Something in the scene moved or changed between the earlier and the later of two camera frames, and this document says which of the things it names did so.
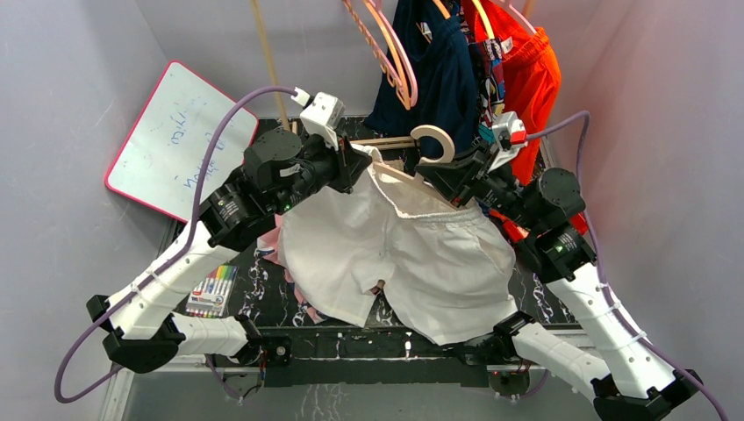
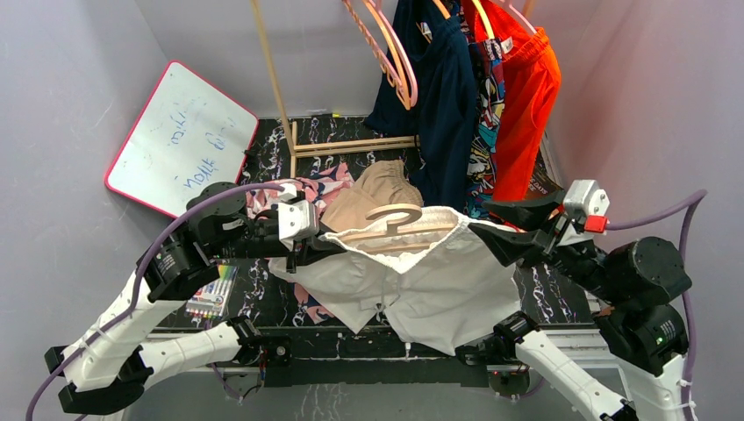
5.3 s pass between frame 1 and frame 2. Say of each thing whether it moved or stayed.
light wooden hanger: moved
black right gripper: moved
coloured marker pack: stayed
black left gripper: moved
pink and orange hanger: stayed
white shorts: moved
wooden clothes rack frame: stayed
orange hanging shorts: stayed
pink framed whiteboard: stayed
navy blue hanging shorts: stayed
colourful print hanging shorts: stayed
